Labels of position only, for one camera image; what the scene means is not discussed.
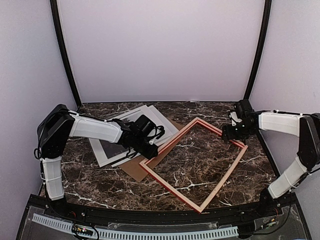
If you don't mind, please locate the black enclosure frame post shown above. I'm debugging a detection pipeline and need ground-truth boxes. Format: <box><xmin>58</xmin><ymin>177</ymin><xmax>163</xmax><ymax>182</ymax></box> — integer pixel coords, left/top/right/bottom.
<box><xmin>243</xmin><ymin>0</ymin><xmax>272</xmax><ymax>100</ymax></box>
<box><xmin>49</xmin><ymin>0</ymin><xmax>82</xmax><ymax>108</ymax></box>

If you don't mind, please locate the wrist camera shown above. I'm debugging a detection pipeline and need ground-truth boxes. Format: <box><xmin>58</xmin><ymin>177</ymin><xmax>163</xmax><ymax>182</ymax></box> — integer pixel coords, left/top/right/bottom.
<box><xmin>134</xmin><ymin>114</ymin><xmax>156</xmax><ymax>137</ymax></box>
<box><xmin>233</xmin><ymin>99</ymin><xmax>254</xmax><ymax>119</ymax></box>

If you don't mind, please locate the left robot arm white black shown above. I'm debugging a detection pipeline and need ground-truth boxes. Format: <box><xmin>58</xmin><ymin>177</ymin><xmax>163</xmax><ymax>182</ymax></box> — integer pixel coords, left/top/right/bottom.
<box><xmin>33</xmin><ymin>104</ymin><xmax>165</xmax><ymax>218</ymax></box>

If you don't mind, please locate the white slotted cable duct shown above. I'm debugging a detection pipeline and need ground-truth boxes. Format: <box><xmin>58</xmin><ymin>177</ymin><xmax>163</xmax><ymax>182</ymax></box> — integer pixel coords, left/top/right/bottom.
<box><xmin>31</xmin><ymin>213</ymin><xmax>239</xmax><ymax>240</ymax></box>

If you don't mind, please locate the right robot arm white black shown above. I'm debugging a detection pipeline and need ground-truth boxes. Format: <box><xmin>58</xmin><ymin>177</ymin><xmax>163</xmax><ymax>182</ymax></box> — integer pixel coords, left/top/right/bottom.
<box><xmin>222</xmin><ymin>110</ymin><xmax>320</xmax><ymax>199</ymax></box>

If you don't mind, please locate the black front rail base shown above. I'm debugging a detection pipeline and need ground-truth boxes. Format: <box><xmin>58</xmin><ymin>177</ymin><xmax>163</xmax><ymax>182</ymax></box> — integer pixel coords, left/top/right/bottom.
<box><xmin>16</xmin><ymin>193</ymin><xmax>311</xmax><ymax>240</ymax></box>

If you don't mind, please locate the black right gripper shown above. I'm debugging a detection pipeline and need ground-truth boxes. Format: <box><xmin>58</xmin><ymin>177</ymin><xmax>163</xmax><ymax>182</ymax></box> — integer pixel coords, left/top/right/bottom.
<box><xmin>222</xmin><ymin>121</ymin><xmax>254</xmax><ymax>142</ymax></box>

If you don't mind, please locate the black enclosure frame post right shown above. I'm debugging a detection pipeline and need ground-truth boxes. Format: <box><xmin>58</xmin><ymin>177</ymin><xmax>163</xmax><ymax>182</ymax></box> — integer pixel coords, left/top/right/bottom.
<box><xmin>243</xmin><ymin>0</ymin><xmax>272</xmax><ymax>100</ymax></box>

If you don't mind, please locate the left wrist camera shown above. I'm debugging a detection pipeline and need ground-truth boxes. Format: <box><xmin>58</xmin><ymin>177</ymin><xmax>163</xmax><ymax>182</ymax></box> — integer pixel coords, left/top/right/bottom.
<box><xmin>134</xmin><ymin>114</ymin><xmax>156</xmax><ymax>137</ymax></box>

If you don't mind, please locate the black enclosure frame post left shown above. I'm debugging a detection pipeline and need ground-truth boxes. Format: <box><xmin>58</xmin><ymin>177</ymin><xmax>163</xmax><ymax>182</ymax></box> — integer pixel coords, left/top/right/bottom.
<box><xmin>49</xmin><ymin>0</ymin><xmax>82</xmax><ymax>108</ymax></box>

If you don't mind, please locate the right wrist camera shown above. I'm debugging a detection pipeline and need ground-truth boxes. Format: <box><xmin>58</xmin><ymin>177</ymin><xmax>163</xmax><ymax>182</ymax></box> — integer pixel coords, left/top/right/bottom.
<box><xmin>233</xmin><ymin>99</ymin><xmax>254</xmax><ymax>119</ymax></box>

